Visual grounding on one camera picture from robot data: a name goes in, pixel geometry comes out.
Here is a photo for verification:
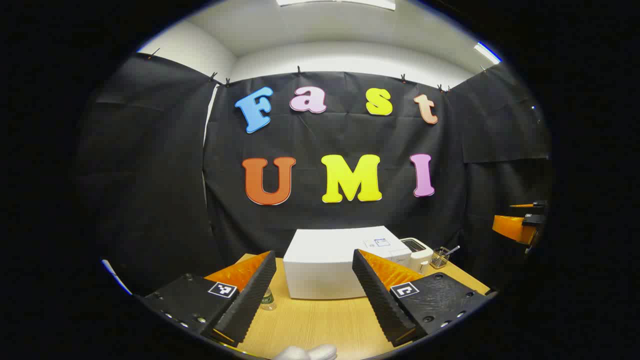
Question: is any white toaster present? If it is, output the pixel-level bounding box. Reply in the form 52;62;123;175
400;237;435;275

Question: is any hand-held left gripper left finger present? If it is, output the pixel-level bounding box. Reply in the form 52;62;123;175
134;250;278;347

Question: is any white microwave oven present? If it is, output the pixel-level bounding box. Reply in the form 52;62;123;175
283;226;412;301

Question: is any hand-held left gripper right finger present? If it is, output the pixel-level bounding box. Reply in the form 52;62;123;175
351;249;497;348

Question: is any ceiling light panel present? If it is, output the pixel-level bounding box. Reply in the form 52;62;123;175
276;0;397;12
474;42;502;65

